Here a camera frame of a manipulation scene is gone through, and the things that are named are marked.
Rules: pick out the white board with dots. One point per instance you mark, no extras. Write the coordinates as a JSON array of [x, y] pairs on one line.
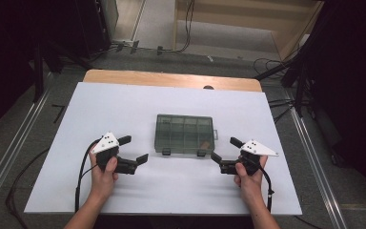
[[124, 105]]

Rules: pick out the black tripod stand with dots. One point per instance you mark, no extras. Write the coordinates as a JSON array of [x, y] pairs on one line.
[[298, 82]]

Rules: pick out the wooden table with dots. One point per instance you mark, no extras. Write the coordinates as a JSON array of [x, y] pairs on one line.
[[158, 79]]

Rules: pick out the person's left hand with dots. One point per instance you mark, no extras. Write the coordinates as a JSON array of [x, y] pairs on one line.
[[103, 181]]

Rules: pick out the power strip with plugs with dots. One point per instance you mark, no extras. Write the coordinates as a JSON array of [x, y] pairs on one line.
[[127, 44]]

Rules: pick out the dark round knob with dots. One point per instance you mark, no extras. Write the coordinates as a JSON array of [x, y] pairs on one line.
[[208, 87]]

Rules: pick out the clear grey compartment box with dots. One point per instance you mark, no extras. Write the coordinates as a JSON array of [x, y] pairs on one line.
[[181, 133]]

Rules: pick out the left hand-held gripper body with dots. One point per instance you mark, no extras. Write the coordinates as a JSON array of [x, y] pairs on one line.
[[108, 149]]

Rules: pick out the dark cabinet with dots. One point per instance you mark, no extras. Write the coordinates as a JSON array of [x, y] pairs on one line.
[[95, 25]]

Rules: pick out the person's right hand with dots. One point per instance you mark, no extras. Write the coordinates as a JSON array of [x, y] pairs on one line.
[[251, 184]]

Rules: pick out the black metal stand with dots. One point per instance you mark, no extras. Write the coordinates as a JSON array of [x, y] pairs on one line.
[[38, 73]]

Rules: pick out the light wooden shelf unit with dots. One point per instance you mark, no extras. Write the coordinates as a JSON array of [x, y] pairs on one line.
[[235, 19]]

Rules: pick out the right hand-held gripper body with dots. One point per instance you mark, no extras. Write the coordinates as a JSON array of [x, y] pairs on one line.
[[251, 152]]

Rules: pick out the metal floor rail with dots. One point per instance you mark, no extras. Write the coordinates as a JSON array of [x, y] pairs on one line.
[[317, 165], [9, 165]]

